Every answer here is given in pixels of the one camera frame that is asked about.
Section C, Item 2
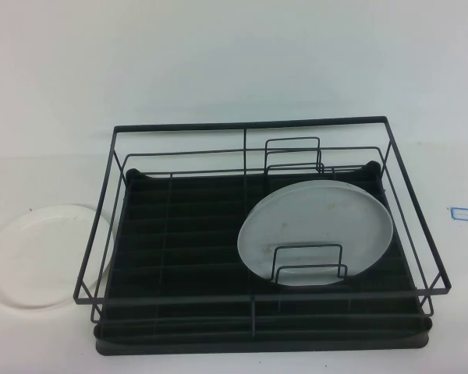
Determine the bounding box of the black wire dish rack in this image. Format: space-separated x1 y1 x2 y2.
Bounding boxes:
73 115 452 326

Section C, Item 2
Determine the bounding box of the black plastic drip tray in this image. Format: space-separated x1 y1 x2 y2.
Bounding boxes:
93 159 431 355

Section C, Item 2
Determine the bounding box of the stained white round plate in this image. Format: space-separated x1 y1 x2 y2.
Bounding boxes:
236 179 395 288

